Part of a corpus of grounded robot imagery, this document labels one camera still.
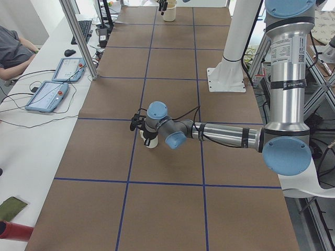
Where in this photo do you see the black computer mouse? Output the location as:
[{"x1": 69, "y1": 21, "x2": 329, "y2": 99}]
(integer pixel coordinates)
[{"x1": 64, "y1": 49, "x2": 76, "y2": 57}]

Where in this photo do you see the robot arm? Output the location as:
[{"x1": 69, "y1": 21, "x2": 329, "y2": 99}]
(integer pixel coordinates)
[{"x1": 132, "y1": 1, "x2": 316, "y2": 176}]

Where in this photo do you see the green cloth pouch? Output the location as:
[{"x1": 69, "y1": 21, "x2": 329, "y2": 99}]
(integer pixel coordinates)
[{"x1": 1, "y1": 197, "x2": 28, "y2": 222}]

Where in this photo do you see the far blue teach pendant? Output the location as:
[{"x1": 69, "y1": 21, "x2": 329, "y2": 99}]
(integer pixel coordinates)
[{"x1": 52, "y1": 57, "x2": 86, "y2": 82}]

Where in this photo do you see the red cylinder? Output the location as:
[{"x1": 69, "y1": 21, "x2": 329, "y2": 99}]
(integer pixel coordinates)
[{"x1": 1, "y1": 221, "x2": 34, "y2": 242}]

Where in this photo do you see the brown table mat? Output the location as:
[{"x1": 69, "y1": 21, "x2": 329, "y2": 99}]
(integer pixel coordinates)
[{"x1": 26, "y1": 7, "x2": 299, "y2": 250}]

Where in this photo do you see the black monitor stand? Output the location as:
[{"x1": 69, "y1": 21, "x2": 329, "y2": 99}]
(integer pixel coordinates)
[{"x1": 97, "y1": 0, "x2": 114, "y2": 34}]

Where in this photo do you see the black power adapter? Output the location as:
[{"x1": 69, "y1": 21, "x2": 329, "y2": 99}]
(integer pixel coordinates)
[{"x1": 98, "y1": 28, "x2": 108, "y2": 48}]

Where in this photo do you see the cream cylinder container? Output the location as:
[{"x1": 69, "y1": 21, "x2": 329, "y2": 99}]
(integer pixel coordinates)
[{"x1": 162, "y1": 0, "x2": 176, "y2": 22}]

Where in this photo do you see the near blue teach pendant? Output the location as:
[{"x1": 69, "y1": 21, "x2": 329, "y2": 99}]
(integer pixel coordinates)
[{"x1": 25, "y1": 81, "x2": 69, "y2": 112}]

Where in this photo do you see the seated person grey shirt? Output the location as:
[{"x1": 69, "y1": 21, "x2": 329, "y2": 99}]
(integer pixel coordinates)
[{"x1": 1, "y1": 26, "x2": 39, "y2": 81}]

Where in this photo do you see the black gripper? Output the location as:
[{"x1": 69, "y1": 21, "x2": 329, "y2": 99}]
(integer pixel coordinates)
[{"x1": 143, "y1": 128, "x2": 157, "y2": 145}]

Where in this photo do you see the white HOME mug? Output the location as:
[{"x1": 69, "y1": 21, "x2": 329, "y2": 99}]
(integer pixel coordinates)
[{"x1": 140, "y1": 130, "x2": 158, "y2": 149}]

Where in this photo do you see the blue teach pendant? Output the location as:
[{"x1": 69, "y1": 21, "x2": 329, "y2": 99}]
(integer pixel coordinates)
[
  {"x1": 52, "y1": 57, "x2": 86, "y2": 82},
  {"x1": 25, "y1": 81, "x2": 69, "y2": 112}
]

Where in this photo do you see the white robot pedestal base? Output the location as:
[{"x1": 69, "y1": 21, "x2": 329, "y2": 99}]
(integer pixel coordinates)
[{"x1": 207, "y1": 0, "x2": 263, "y2": 93}]

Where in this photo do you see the aluminium frame post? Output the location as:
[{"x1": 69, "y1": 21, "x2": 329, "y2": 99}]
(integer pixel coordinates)
[{"x1": 59, "y1": 0, "x2": 98, "y2": 80}]

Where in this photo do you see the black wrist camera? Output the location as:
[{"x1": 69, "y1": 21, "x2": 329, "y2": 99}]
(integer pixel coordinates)
[{"x1": 130, "y1": 113, "x2": 146, "y2": 131}]

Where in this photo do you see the black keyboard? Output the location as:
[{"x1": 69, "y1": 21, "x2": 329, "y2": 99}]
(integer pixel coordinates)
[{"x1": 77, "y1": 20, "x2": 93, "y2": 43}]

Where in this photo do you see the white plastic chair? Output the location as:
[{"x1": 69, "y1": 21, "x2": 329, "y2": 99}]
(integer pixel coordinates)
[{"x1": 278, "y1": 159, "x2": 335, "y2": 198}]

